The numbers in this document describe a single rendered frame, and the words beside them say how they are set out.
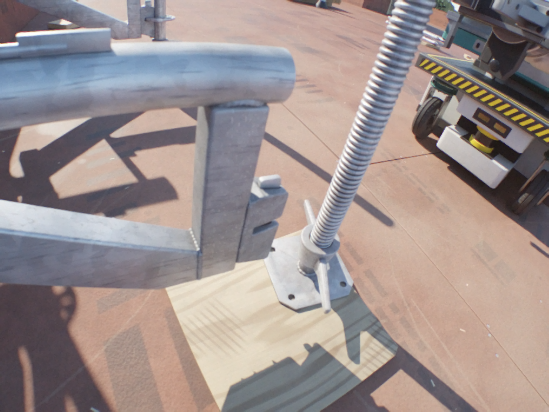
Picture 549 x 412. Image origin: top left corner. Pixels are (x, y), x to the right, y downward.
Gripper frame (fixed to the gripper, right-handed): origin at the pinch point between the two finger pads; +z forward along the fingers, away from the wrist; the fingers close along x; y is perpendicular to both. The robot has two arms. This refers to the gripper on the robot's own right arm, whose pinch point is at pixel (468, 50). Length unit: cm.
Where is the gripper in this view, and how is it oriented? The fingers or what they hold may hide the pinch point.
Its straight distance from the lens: 98.5
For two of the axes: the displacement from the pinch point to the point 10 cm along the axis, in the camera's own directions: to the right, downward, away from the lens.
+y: 8.0, -3.2, 5.0
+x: -5.7, -6.4, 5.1
